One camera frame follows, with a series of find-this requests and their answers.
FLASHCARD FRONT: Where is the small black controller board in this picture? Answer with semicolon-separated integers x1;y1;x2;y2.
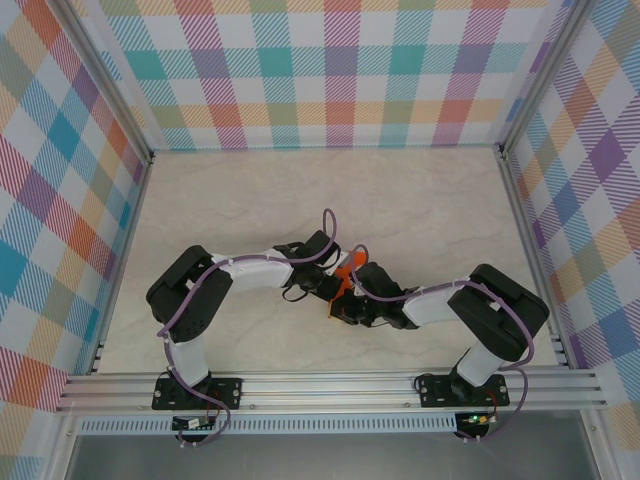
172;414;216;431

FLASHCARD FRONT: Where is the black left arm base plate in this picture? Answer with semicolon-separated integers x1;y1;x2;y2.
152;377;244;411

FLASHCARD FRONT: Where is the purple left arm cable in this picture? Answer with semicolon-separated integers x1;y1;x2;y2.
157;207;341;448

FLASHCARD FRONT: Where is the aluminium frame post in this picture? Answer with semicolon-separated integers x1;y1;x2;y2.
494;0;596;161
54;0;156;166

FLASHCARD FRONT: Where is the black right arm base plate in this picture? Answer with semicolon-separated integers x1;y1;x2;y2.
415;374;509;409

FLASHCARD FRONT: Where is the thin black left gripper wire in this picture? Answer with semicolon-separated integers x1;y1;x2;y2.
282;284;314;304

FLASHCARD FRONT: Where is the aluminium extrusion mounting rail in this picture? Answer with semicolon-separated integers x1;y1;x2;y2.
57;367;609;415

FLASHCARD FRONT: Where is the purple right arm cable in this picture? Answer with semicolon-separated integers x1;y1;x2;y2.
349;243;535;445

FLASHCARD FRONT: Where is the grey metal sheet panel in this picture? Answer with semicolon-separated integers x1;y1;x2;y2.
64;432;601;480

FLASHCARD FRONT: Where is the slotted grey cable duct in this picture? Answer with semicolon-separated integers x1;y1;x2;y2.
79;418;459;435

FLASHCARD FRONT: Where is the orange paper sheet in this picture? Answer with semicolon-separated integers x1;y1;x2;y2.
327;251;370;321

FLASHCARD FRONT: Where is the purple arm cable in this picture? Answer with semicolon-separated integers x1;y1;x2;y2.
157;207;341;448
349;243;535;445

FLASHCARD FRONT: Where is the aluminium side rail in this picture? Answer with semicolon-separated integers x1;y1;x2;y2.
87;154;154;376
492;147;574;371

